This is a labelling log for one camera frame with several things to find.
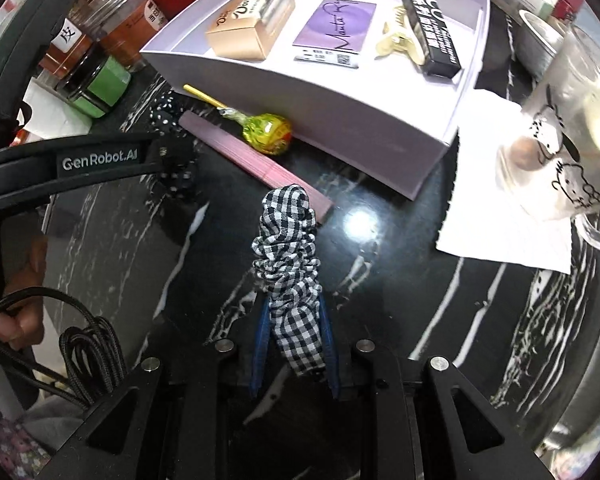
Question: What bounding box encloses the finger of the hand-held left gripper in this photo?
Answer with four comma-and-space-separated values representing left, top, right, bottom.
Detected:
147, 132, 183, 177

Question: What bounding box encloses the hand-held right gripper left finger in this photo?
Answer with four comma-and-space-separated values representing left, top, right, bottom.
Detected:
45, 292, 273, 480

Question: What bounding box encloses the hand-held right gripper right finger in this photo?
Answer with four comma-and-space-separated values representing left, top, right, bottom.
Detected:
319, 292, 556, 480

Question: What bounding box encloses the black polka dot scrunchie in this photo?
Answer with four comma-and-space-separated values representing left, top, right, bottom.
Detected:
147, 91, 199, 202

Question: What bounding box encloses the black white gingham scrunchie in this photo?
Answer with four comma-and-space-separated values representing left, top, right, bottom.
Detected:
251, 184, 327, 377

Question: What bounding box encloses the gold chocolate box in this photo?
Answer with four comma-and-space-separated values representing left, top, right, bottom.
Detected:
205, 0, 296, 62

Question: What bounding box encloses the small purple card box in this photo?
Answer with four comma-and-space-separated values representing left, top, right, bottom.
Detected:
292, 0, 378, 69

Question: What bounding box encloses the white gift box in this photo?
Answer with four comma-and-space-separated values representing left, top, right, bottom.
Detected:
140, 0, 492, 202

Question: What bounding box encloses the cream hair claw clip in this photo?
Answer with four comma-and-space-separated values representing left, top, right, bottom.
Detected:
374, 5, 429, 67

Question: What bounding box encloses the long black printed box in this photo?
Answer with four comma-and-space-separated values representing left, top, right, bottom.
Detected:
395, 0, 462, 79

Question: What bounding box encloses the person's left hand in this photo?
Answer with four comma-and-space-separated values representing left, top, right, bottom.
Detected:
0, 237, 49, 352

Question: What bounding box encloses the white cylinder container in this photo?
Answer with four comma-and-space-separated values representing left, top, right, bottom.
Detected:
22, 82, 89, 141

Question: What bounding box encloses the dark jar with green label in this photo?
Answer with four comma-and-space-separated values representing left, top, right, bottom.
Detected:
55, 52, 132, 119

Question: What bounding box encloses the yellow green lollipop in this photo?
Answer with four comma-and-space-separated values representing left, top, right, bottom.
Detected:
183, 84, 294, 157

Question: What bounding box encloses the pink flat box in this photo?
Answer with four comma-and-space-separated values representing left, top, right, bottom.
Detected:
179, 112, 334, 224

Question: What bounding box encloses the clear jar with orange label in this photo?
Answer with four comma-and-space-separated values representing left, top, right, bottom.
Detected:
39, 2, 111, 86

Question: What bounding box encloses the short clear jar orange label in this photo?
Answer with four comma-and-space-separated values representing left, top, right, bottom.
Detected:
87, 0, 154, 68

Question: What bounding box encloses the white paper napkin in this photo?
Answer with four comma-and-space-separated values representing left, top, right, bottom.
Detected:
436, 89, 574, 275

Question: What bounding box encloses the patterned cloth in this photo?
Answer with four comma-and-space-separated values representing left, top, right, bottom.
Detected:
0, 395, 52, 480

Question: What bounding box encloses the glass cup with cartoon print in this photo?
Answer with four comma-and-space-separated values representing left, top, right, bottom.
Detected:
495, 25, 600, 222

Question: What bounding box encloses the black braided cable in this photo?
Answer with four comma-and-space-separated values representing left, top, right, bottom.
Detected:
0, 285, 129, 409

